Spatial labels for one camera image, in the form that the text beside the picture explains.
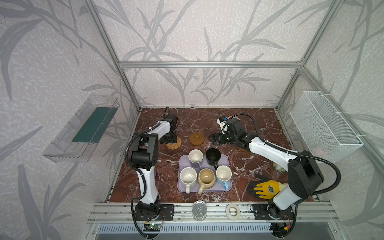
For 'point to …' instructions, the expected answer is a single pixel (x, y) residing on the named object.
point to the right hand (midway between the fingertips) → (214, 131)
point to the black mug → (213, 156)
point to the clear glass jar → (199, 210)
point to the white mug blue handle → (223, 174)
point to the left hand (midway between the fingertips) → (170, 137)
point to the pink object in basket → (317, 151)
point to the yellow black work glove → (266, 189)
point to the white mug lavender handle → (195, 158)
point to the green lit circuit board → (152, 227)
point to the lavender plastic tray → (183, 162)
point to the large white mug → (188, 177)
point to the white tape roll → (236, 216)
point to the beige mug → (206, 178)
